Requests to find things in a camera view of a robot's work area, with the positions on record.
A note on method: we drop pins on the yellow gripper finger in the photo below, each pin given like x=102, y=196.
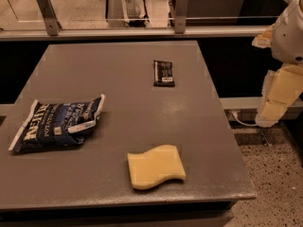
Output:
x=264, y=40
x=280, y=90

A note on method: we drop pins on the black rxbar chocolate bar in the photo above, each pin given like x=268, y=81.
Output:
x=163, y=76

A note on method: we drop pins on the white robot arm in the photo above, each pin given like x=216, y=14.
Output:
x=287, y=35

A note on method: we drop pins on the blue potato chip bag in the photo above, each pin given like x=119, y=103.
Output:
x=60, y=125

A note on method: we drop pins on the yellow wavy sponge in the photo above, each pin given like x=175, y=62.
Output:
x=155, y=166

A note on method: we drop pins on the horizontal metal rail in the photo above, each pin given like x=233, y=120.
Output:
x=191, y=32

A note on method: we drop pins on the right metal rail bracket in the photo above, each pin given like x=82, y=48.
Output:
x=180, y=16

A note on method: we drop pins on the metal rail bracket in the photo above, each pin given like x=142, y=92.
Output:
x=52, y=24
x=180, y=16

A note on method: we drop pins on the left metal rail bracket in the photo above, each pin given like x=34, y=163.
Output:
x=52, y=24

